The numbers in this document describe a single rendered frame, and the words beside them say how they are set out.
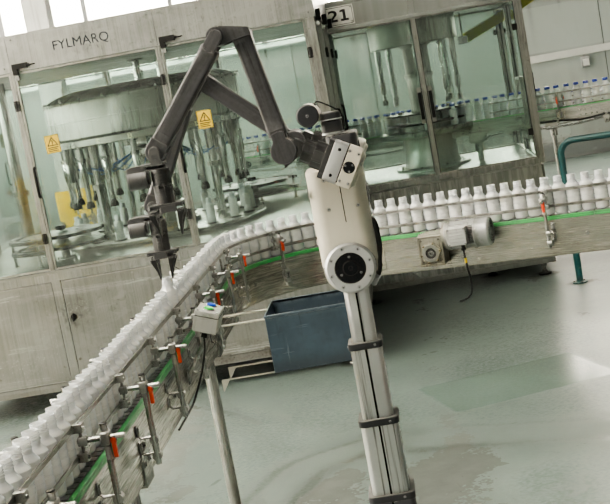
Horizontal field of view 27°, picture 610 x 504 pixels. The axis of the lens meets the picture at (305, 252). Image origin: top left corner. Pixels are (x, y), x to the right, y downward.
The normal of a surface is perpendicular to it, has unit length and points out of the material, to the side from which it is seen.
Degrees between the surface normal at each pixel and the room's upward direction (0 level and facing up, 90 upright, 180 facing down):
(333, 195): 90
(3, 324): 90
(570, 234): 90
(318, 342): 90
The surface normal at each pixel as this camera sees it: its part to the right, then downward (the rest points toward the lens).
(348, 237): -0.03, 0.33
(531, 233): -0.36, 0.19
